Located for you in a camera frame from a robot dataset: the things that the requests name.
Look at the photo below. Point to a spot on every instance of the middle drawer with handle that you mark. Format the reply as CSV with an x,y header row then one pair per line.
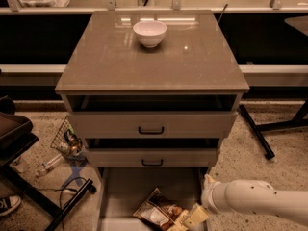
x,y
151,158

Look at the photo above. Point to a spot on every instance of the black stand right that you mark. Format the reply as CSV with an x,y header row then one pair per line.
x,y
298,121

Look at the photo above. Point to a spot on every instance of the black stand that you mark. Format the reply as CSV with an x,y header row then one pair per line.
x,y
47,117
298,121

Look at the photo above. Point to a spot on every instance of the black and white sneaker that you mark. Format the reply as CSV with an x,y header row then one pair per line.
x,y
9,204

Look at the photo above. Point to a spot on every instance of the grey drawer cabinet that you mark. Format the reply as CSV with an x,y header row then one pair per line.
x,y
191,70

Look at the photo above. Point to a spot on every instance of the white ceramic bowl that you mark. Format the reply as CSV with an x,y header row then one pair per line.
x,y
150,33

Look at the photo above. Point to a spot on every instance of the drawer with handle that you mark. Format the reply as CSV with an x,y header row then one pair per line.
x,y
151,158
121,125

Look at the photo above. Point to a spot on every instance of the open bottom drawer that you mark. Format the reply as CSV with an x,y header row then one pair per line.
x,y
125,189

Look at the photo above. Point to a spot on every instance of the top drawer with handle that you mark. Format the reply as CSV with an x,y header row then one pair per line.
x,y
121,125

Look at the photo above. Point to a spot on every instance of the clear plastic bottle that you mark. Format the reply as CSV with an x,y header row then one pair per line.
x,y
49,166

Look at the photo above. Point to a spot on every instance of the brown chip bag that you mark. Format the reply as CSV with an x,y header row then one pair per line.
x,y
162,212

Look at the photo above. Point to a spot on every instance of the black stand left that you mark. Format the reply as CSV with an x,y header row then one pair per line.
x,y
47,117

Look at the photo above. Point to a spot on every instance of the blue tape cross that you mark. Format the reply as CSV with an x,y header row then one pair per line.
x,y
75,167

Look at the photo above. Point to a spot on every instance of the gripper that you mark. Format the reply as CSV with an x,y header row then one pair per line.
x,y
209,196

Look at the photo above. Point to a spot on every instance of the wire basket with items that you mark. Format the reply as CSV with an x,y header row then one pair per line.
x,y
67,143

